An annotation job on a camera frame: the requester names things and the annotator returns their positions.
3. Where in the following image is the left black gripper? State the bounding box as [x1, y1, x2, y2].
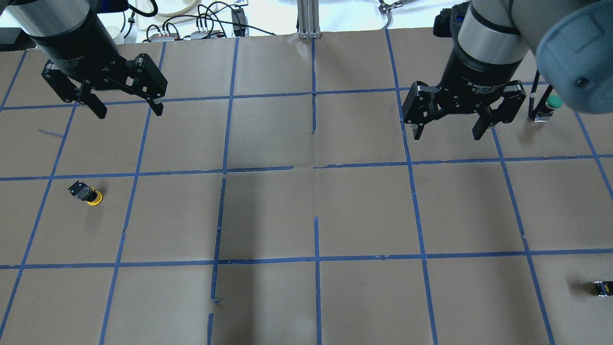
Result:
[34, 23, 168, 119]

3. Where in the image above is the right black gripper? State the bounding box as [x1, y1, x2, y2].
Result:
[402, 46, 526, 140]

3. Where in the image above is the yellow push button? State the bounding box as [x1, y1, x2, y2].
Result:
[67, 180, 103, 206]

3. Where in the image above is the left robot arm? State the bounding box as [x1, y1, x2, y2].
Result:
[1, 0, 167, 119]

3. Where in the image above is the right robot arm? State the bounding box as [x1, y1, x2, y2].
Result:
[402, 0, 613, 140]

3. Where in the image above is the green push button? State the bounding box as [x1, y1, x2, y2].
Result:
[533, 94, 563, 123]

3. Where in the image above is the white paper cup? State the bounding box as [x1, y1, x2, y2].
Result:
[105, 25, 125, 45]

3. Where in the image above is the beige tray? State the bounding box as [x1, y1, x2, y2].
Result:
[134, 0, 202, 31]

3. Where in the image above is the aluminium frame post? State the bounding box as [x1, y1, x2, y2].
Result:
[297, 0, 321, 40]

